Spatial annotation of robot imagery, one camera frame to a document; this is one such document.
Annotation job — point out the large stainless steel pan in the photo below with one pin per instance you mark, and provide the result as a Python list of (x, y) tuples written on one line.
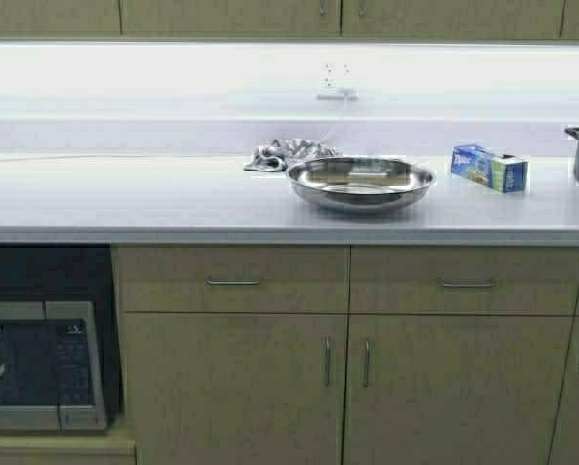
[(360, 184)]

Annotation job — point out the cabinet door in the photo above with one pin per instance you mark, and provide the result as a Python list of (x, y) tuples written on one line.
[(233, 19), (453, 20), (235, 389), (454, 389)]

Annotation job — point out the grey patterned dish towel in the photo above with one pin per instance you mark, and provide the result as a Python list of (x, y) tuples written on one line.
[(279, 154)]

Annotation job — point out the right wooden drawer front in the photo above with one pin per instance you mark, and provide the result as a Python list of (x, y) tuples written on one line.
[(464, 280)]

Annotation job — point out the wooden drawer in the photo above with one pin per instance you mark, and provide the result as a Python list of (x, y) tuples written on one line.
[(464, 280), (172, 279)]

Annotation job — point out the left wooden drawer front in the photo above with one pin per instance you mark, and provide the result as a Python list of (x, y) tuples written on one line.
[(172, 279)]

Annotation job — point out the blue green Ziploc box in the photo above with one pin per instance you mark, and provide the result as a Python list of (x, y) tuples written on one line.
[(500, 172)]

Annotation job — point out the stainless steel microwave oven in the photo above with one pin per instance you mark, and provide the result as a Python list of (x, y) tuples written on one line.
[(50, 368)]

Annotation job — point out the left drawer metal handle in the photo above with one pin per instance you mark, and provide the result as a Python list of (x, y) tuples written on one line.
[(216, 282)]

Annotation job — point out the drawer metal handle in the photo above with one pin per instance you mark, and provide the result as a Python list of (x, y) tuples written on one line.
[(216, 282), (486, 284)]

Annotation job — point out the left door metal handle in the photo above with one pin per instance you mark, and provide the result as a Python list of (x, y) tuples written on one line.
[(327, 361)]

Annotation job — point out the door metal handle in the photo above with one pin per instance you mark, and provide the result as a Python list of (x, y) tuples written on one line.
[(327, 361), (367, 363)]

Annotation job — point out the right door metal handle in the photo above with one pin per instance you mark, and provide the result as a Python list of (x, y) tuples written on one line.
[(367, 363)]

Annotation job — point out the white wall outlet plate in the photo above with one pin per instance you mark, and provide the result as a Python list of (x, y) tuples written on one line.
[(335, 75)]

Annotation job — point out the right drawer metal handle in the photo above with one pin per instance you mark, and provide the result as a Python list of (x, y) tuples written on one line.
[(486, 284)]

